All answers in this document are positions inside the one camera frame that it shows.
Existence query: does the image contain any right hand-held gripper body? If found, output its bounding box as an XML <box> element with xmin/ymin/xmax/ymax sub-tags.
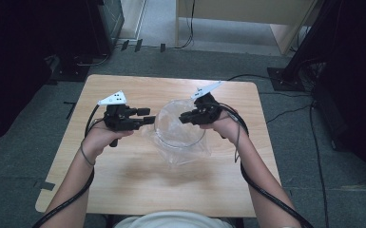
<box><xmin>190</xmin><ymin>81</ymin><xmax>224</xmax><ymax>125</ymax></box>

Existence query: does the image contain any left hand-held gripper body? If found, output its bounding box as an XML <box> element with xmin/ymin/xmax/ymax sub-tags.
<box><xmin>97</xmin><ymin>90</ymin><xmax>139</xmax><ymax>148</ymax></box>

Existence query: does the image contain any clear round container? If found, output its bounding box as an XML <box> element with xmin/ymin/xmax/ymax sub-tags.
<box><xmin>154</xmin><ymin>98</ymin><xmax>207</xmax><ymax>165</ymax></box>

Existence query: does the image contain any clear plastic bag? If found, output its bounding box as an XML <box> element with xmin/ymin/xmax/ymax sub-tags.
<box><xmin>141</xmin><ymin>98</ymin><xmax>213</xmax><ymax>168</ymax></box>

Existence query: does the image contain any person's right hand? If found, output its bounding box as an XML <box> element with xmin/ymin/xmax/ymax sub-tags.
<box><xmin>200</xmin><ymin>110</ymin><xmax>247</xmax><ymax>146</ymax></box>

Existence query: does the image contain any person's left hand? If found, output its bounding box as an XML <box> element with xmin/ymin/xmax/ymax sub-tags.
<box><xmin>81</xmin><ymin>121</ymin><xmax>134</xmax><ymax>160</ymax></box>

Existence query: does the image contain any grey tape strip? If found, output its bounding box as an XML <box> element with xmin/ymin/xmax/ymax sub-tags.
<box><xmin>32</xmin><ymin>180</ymin><xmax>57</xmax><ymax>192</ymax></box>

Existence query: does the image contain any person's white shirt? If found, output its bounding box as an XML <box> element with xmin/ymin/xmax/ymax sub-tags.
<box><xmin>115</xmin><ymin>211</ymin><xmax>234</xmax><ymax>228</ymax></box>

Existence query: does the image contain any light wooden desk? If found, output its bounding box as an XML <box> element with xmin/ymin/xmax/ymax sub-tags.
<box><xmin>174</xmin><ymin>0</ymin><xmax>318</xmax><ymax>57</ymax></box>

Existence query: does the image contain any dark curtain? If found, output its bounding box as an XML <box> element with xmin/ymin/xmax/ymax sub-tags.
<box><xmin>0</xmin><ymin>0</ymin><xmax>56</xmax><ymax>150</ymax></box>
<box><xmin>313</xmin><ymin>0</ymin><xmax>366</xmax><ymax>183</ymax></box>

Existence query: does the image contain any thin grey right wrist strap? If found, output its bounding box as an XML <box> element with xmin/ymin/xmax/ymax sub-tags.
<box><xmin>233</xmin><ymin>119</ymin><xmax>242</xmax><ymax>163</ymax></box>

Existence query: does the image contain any thin grey wrist strap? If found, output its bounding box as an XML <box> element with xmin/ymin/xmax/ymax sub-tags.
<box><xmin>233</xmin><ymin>119</ymin><xmax>242</xmax><ymax>163</ymax></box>
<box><xmin>79</xmin><ymin>142</ymin><xmax>96</xmax><ymax>167</ymax></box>

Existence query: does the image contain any thin grey left wrist strap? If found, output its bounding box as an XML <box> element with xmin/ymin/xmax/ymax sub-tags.
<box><xmin>79</xmin><ymin>142</ymin><xmax>96</xmax><ymax>167</ymax></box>

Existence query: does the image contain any black flat base plate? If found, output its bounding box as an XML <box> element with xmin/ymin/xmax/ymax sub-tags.
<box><xmin>48</xmin><ymin>53</ymin><xmax>93</xmax><ymax>83</ymax></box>

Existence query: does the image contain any black hanging cable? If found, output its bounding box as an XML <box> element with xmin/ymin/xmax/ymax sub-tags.
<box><xmin>174</xmin><ymin>0</ymin><xmax>196</xmax><ymax>50</ymax></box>

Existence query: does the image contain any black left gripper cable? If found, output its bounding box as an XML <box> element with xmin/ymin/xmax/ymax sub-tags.
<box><xmin>31</xmin><ymin>104</ymin><xmax>101</xmax><ymax>228</ymax></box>

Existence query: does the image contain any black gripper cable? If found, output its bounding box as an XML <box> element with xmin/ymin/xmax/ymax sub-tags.
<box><xmin>217</xmin><ymin>102</ymin><xmax>315</xmax><ymax>228</ymax></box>
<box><xmin>31</xmin><ymin>104</ymin><xmax>101</xmax><ymax>228</ymax></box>

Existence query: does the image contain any black stand with base plate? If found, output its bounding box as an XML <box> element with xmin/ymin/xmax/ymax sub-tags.
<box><xmin>266</xmin><ymin>0</ymin><xmax>343</xmax><ymax>93</ymax></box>

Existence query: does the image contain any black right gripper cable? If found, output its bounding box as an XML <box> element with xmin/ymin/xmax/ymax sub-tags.
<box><xmin>217</xmin><ymin>102</ymin><xmax>315</xmax><ymax>228</ymax></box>

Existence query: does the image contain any long black floor cable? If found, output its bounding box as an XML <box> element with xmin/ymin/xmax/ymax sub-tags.
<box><xmin>309</xmin><ymin>100</ymin><xmax>331</xmax><ymax>228</ymax></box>

